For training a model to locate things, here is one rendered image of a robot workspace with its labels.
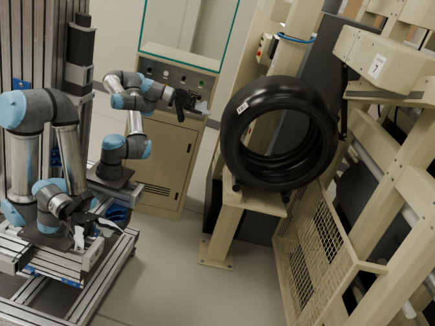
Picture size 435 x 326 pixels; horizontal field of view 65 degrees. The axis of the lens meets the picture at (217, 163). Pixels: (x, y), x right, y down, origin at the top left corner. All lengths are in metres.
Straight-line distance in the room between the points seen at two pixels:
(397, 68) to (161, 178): 1.83
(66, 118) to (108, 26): 3.61
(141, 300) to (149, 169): 0.93
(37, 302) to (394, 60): 1.94
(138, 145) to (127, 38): 2.98
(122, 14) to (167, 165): 2.61
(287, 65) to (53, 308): 1.75
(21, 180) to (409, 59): 1.45
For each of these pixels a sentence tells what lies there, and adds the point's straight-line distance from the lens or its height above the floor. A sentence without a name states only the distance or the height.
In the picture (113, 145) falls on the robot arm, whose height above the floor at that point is 0.93.
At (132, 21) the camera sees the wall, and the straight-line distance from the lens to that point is 4.72.
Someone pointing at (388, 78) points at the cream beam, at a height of 1.68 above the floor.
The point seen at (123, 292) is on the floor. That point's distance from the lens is 2.36.
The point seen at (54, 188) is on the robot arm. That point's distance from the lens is 1.30.
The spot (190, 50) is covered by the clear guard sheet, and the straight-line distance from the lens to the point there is 2.32.
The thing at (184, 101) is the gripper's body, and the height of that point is 1.27.
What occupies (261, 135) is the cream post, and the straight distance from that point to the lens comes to 2.09.
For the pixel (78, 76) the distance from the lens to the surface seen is 1.55.
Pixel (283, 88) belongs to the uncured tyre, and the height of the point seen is 1.47.
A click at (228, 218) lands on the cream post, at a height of 0.42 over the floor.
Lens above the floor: 1.86
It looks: 29 degrees down
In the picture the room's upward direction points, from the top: 17 degrees clockwise
